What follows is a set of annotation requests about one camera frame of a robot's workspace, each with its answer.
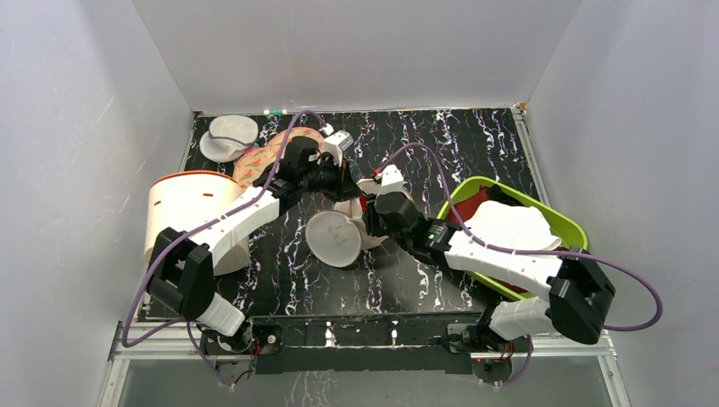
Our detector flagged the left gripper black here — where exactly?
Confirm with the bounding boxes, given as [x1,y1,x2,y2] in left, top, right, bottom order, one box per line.
[300,157,363,204]

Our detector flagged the white mesh laundry bag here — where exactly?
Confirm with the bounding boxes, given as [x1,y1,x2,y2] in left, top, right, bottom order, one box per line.
[304,178,387,268]

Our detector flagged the white padded bra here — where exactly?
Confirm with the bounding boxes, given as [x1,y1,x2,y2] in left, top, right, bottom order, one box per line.
[465,201,561,250]

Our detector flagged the bright red black-trimmed bra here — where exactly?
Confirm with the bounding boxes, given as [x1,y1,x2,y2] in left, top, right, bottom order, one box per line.
[359,194,371,214]

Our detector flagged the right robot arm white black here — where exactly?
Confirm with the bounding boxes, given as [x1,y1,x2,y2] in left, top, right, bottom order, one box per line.
[363,192,616,352]

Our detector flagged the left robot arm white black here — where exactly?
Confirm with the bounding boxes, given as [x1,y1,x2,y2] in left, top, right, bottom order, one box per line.
[144,131,361,353]

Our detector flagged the floral mesh laundry bag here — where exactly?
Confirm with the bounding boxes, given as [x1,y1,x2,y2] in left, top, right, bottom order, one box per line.
[232,127,324,191]

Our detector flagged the small white grey-trimmed laundry bag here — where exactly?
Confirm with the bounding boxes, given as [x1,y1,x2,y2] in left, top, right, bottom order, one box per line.
[198,114,259,163]

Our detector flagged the red garment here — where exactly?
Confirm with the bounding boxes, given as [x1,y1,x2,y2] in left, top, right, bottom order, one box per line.
[446,186,527,298]

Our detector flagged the white cylindrical basket orange rim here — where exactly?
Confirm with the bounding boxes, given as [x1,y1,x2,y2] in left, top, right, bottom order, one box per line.
[144,170,250,276]

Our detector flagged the green plastic basin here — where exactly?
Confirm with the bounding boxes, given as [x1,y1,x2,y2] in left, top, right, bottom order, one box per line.
[436,176,588,301]

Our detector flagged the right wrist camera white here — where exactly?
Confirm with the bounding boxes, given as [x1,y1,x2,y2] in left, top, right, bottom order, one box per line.
[375,164,404,196]

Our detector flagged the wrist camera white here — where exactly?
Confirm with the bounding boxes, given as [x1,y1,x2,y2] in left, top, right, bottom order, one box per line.
[375,164,404,196]
[320,131,354,166]

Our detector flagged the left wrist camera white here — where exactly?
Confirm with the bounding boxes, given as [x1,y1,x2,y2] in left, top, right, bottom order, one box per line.
[320,131,354,166]

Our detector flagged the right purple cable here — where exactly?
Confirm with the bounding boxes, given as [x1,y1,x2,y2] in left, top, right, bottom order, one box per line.
[375,142,664,387]

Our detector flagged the purple cable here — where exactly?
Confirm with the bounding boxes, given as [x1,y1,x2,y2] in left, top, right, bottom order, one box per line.
[375,142,664,387]
[120,109,332,388]

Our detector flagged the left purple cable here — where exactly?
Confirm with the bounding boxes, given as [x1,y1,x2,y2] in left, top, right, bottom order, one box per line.
[120,109,332,388]

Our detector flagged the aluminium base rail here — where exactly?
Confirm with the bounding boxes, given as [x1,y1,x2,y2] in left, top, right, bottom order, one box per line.
[99,315,630,406]

